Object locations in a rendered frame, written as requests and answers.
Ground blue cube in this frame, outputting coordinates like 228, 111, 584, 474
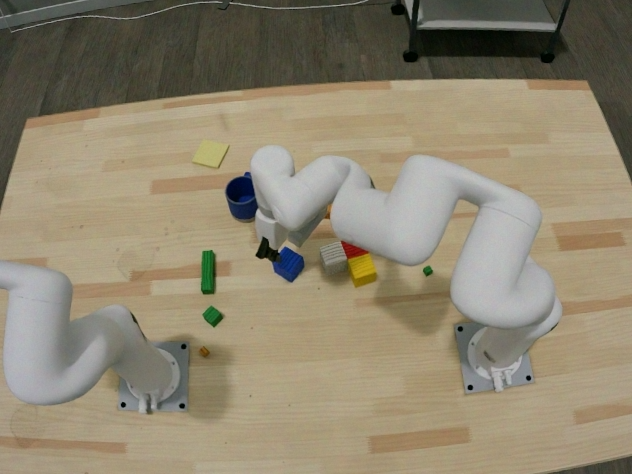
272, 246, 304, 283

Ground pale yellow square tile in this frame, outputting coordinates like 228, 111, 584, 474
192, 139, 229, 169

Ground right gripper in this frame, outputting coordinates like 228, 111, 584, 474
255, 208, 290, 264

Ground red cube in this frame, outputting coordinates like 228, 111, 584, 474
341, 241, 369, 259

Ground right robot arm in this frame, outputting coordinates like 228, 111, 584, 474
250, 145, 562, 393

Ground dark blue mug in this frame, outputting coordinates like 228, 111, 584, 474
225, 172, 258, 223

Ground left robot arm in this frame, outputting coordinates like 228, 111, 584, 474
0, 260, 181, 414

